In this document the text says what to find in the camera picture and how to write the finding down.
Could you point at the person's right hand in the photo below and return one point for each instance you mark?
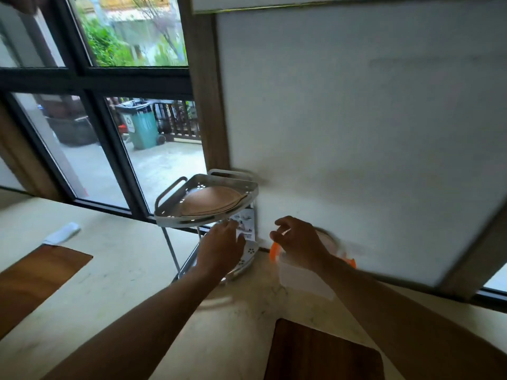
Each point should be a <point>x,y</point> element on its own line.
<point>303,245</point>

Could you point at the person's left hand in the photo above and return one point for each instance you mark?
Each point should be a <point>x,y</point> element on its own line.
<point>216,251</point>

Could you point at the person's right thumb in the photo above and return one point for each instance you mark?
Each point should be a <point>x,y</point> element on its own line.
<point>277,238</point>

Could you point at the person's left thumb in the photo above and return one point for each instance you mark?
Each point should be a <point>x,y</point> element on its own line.
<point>241,243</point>

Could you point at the person's right forearm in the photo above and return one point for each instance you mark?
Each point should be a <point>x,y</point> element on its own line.
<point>400,324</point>

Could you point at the person's left forearm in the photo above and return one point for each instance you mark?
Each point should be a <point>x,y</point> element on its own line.
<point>138,328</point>

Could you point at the white paper product tag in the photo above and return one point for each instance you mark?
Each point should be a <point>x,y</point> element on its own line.
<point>245,223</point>

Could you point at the clear container with orange clips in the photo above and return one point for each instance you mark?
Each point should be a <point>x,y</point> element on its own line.
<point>305,279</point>

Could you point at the white metal corner shelf rack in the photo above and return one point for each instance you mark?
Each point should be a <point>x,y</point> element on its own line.
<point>198,217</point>

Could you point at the dark wooden cutting board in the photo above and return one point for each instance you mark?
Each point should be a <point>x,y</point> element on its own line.
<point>323,352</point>

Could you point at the dark wooden fence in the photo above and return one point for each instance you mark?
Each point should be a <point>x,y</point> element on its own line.
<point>178,118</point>

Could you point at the green trash bin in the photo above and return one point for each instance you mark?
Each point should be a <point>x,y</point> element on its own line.
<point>140,124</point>

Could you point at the white folded cloth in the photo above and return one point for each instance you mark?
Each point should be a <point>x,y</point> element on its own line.
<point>61,234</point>

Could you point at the dark outdoor planter box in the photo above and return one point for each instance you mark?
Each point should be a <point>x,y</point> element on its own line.
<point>69,122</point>

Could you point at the brown wooden board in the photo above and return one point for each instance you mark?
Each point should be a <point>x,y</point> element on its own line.
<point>33,282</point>

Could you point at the wooden wall trim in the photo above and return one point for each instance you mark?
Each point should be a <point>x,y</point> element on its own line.
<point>204,83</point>

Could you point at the black window frame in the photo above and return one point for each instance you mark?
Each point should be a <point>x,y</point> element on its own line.
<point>95,79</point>

